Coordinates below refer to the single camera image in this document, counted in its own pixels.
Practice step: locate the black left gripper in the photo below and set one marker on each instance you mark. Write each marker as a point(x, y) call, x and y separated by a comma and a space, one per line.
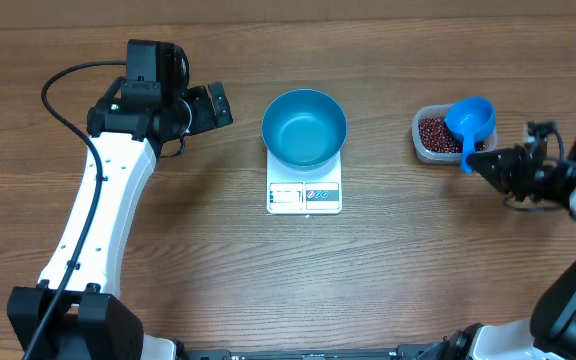
point(207, 120)

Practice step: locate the blue plastic measuring scoop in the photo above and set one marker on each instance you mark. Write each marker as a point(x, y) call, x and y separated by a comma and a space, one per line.
point(471, 121)

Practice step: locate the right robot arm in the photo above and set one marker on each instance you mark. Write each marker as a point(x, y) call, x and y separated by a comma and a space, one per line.
point(550, 331)

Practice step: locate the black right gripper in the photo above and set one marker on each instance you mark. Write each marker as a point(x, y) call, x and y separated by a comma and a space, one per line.
point(506, 164)

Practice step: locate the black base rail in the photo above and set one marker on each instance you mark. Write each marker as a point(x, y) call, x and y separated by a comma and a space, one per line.
point(401, 352)

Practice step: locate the red adzuki beans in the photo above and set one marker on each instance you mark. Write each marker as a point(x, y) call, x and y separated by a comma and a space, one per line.
point(436, 137)

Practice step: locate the white digital kitchen scale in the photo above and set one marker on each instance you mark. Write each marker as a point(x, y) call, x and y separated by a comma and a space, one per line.
point(314, 191)

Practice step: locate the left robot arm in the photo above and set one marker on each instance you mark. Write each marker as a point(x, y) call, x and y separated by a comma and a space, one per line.
point(74, 311)

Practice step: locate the clear plastic food container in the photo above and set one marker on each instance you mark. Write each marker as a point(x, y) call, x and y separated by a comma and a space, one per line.
point(422, 153)

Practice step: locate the blue metal bowl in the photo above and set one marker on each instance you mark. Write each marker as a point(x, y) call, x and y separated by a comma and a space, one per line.
point(304, 128)

